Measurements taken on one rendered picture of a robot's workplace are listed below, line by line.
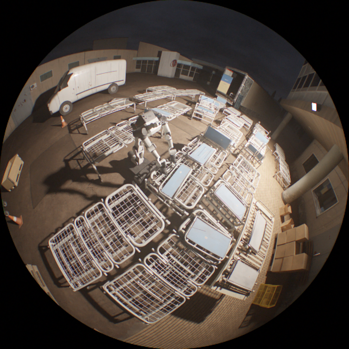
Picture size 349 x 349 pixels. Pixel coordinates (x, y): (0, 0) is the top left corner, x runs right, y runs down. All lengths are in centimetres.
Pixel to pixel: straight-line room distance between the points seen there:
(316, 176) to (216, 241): 435
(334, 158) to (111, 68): 1117
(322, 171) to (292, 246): 273
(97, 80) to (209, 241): 840
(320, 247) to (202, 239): 524
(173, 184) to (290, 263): 350
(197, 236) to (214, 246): 31
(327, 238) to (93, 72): 1301
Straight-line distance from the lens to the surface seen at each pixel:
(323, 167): 508
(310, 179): 510
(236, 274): 193
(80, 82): 751
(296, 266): 350
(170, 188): 173
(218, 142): 303
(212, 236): 172
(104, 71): 811
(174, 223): 211
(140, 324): 280
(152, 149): 150
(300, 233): 369
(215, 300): 279
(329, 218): 637
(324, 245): 591
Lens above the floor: 204
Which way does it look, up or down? 54 degrees down
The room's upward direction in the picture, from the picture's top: 20 degrees clockwise
